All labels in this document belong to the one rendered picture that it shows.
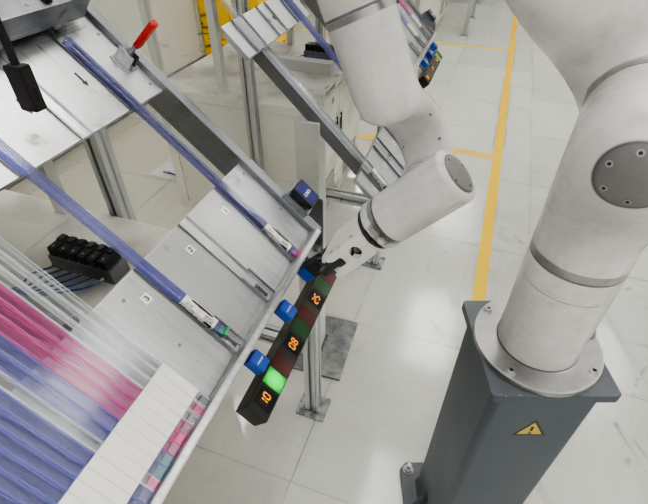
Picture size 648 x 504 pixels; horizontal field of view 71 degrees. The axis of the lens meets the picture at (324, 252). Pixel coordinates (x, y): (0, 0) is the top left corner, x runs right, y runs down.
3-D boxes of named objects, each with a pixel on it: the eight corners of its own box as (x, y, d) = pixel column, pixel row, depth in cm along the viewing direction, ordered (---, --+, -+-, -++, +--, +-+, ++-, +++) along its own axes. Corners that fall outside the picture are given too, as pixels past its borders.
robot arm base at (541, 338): (570, 299, 78) (615, 212, 66) (625, 398, 64) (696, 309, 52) (461, 299, 78) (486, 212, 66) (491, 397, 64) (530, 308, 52)
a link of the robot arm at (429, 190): (382, 183, 74) (364, 210, 67) (448, 135, 65) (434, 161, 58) (415, 221, 75) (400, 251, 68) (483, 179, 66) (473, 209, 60)
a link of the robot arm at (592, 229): (633, 244, 60) (740, 59, 45) (622, 339, 48) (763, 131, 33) (539, 217, 65) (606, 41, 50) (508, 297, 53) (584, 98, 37)
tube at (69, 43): (296, 254, 84) (299, 252, 83) (293, 259, 83) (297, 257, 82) (68, 41, 72) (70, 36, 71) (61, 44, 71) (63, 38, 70)
